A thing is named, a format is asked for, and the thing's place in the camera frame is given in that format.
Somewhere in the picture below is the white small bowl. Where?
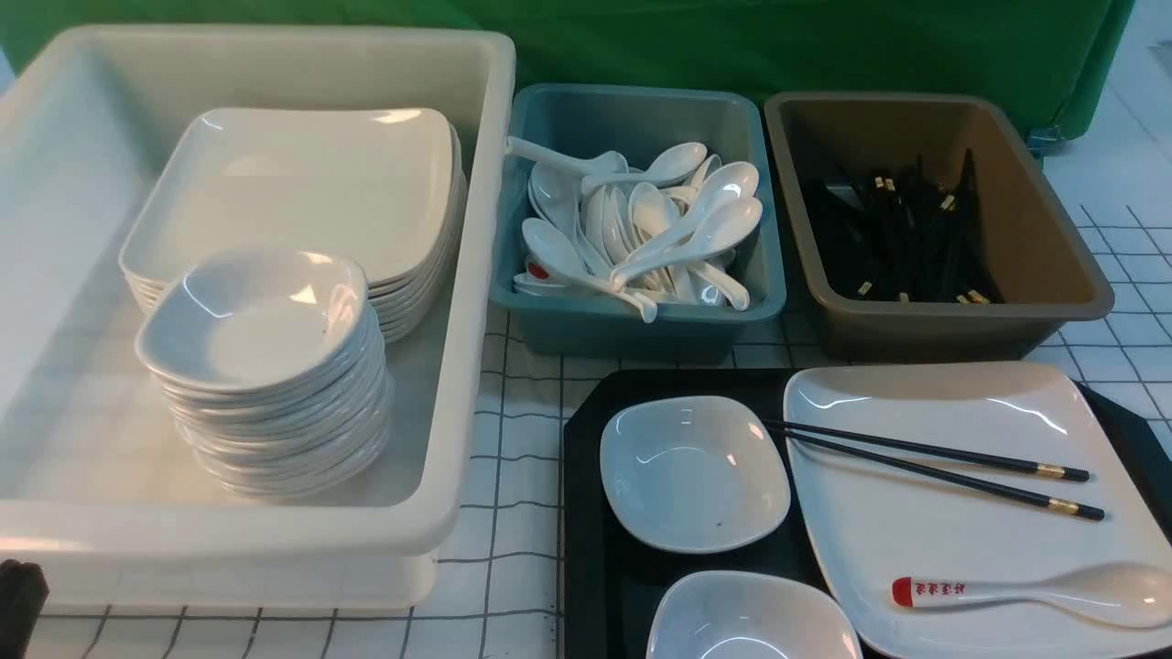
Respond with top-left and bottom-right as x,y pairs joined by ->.
599,395 -> 793,555
646,570 -> 863,658

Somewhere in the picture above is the large white square rice plate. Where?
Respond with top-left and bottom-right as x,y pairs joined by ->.
782,362 -> 1168,658

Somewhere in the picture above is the black chopstick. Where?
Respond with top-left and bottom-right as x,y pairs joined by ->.
765,417 -> 1091,482
783,430 -> 1106,522

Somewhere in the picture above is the white spoon with red tip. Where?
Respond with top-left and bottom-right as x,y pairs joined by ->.
891,562 -> 1171,629

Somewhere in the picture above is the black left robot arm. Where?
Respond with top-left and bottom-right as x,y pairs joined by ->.
1,559 -> 49,658

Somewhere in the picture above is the pile of white ceramic spoons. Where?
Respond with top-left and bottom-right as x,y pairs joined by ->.
505,136 -> 765,324

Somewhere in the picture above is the stack of white square plates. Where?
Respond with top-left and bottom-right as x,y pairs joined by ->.
118,107 -> 468,344

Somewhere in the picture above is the white checkered table cloth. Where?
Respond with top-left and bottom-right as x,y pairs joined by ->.
0,82 -> 1172,659

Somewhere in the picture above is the stack of white small bowls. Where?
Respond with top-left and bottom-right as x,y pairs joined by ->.
135,249 -> 395,501

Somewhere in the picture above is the pile of black chopsticks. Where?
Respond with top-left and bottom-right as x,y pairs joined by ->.
800,149 -> 1006,305

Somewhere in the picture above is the large white plastic tub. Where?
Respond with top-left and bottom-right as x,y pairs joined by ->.
4,25 -> 516,614

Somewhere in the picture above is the brown plastic bin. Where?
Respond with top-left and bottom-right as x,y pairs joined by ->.
765,91 -> 1115,362

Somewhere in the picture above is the green cloth backdrop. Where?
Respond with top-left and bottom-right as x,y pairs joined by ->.
4,1 -> 1134,140

